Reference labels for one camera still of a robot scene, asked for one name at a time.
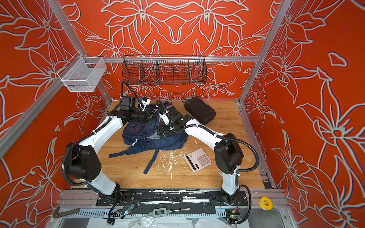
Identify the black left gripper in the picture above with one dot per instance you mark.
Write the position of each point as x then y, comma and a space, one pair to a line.
148, 115

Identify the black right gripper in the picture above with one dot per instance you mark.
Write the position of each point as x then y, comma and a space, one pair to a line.
165, 132

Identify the navy blue student backpack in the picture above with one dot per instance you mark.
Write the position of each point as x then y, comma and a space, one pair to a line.
142, 137

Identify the pink white calculator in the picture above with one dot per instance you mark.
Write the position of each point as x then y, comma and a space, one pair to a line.
198, 160

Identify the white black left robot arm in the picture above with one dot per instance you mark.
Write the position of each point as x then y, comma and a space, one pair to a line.
81, 164

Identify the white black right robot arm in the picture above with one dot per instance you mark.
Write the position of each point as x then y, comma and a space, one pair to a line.
227, 150

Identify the black hard zip case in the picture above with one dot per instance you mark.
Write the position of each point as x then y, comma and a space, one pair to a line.
202, 112

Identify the yellow tape roll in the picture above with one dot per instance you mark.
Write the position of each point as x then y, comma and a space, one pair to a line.
265, 204

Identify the brown bent metal bar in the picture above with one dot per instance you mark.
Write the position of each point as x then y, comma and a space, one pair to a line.
57, 214

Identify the black wire wall basket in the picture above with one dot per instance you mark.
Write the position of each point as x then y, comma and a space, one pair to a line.
164, 70

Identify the white wire mesh basket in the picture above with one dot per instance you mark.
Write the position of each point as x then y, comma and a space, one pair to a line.
80, 76

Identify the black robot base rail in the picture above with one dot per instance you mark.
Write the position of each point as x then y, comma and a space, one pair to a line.
212, 197

